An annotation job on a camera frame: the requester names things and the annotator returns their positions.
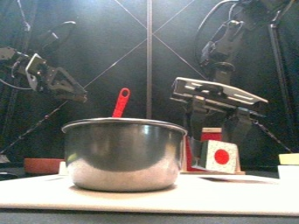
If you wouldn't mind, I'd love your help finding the white cutting board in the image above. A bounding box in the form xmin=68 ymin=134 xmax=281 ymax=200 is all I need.
xmin=0 ymin=172 xmax=299 ymax=218

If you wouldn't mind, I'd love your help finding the wooden box with red side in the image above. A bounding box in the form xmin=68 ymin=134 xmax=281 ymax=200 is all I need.
xmin=181 ymin=127 xmax=247 ymax=176

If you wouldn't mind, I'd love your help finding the yellow and white toy block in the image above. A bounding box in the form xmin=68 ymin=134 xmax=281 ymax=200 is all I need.
xmin=275 ymin=152 xmax=299 ymax=184

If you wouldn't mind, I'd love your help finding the steel pot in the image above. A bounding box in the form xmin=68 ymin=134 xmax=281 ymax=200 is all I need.
xmin=60 ymin=116 xmax=190 ymax=193

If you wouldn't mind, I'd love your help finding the small red-brown bowl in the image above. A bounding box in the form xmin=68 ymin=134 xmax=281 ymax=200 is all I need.
xmin=23 ymin=157 xmax=66 ymax=176

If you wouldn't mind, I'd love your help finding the red toy utensil handle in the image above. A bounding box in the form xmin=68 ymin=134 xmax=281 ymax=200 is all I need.
xmin=111 ymin=87 xmax=133 ymax=119

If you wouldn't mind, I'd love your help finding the thin diagonal frame cord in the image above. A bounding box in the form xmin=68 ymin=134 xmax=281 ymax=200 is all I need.
xmin=0 ymin=0 xmax=197 ymax=155
xmin=114 ymin=0 xmax=209 ymax=81

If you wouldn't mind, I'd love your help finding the vertical metal frame pole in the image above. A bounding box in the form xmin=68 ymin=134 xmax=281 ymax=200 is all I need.
xmin=146 ymin=0 xmax=154 ymax=120

